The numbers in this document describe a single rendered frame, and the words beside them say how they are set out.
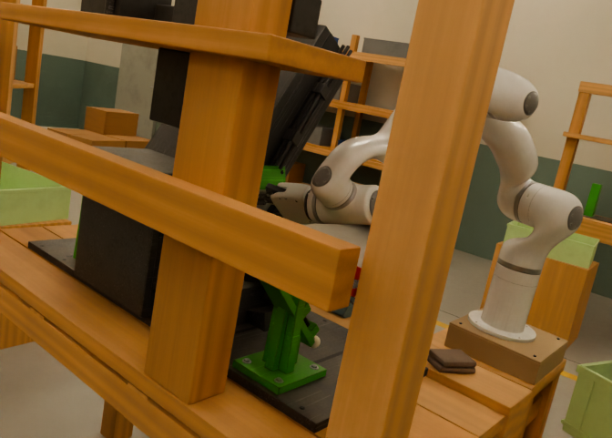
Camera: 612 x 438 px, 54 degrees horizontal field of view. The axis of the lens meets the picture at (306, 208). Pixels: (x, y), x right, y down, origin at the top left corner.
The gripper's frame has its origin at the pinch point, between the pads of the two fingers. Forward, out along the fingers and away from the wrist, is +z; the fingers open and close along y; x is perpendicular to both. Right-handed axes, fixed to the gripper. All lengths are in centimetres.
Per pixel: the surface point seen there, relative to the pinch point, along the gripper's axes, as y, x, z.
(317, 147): -293, -371, 352
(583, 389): -63, 0, -60
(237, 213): 29, 29, -32
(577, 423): -69, 6, -59
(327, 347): -27.5, 19.8, -13.8
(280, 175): -1.3, -11.5, 2.9
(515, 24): -259, -514, 136
